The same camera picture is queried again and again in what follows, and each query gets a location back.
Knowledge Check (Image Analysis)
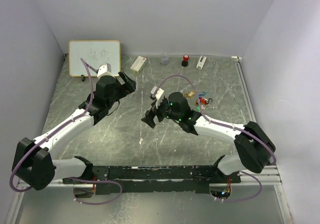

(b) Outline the yellow key tag with key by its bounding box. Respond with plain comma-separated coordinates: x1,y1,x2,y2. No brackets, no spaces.
188,91,195,97

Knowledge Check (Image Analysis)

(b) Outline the white whiteboard wooden frame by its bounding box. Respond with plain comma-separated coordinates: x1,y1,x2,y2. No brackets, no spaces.
68,40,121,77

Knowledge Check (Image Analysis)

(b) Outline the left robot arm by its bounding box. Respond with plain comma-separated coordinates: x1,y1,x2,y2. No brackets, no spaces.
9,71,137,190

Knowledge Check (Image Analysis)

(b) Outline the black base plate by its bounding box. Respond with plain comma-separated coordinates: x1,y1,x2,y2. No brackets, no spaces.
62,165,242,196

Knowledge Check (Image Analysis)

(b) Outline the purple cable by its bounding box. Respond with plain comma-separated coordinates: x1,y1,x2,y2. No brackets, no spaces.
152,75,277,202
9,57,123,205

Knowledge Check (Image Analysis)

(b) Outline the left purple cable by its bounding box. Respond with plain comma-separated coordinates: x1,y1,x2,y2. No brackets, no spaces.
9,57,123,205

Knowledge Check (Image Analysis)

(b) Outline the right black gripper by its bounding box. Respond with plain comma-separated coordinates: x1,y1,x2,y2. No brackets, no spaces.
141,96,181,128

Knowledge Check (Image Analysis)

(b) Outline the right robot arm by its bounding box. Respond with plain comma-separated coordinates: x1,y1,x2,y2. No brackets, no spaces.
141,88,276,183

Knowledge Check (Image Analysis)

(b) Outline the white rectangular device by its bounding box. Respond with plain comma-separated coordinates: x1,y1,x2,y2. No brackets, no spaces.
196,56,207,70

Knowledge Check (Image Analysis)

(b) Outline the aluminium rail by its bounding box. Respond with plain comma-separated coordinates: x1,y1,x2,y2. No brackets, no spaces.
15,159,281,190
231,55,270,164

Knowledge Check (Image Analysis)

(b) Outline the white red cardboard box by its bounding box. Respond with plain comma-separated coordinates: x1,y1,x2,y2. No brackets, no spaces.
130,56,146,74

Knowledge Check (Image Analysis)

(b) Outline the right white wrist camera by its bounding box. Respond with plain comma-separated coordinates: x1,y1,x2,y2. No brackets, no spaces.
150,86,165,109

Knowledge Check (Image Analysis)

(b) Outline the red black stamp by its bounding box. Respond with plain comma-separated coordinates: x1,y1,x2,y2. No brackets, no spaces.
181,55,189,67

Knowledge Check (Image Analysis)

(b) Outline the clear plastic cup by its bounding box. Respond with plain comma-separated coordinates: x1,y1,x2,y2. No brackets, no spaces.
159,53,170,66

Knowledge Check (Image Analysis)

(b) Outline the right side aluminium rail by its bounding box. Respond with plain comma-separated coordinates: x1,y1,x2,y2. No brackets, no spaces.
231,55,270,164

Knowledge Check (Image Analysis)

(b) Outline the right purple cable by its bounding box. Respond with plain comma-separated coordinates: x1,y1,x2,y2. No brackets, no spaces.
152,75,277,202

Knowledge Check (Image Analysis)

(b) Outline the red key tag with key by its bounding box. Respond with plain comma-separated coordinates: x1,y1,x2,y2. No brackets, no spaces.
199,98,209,105

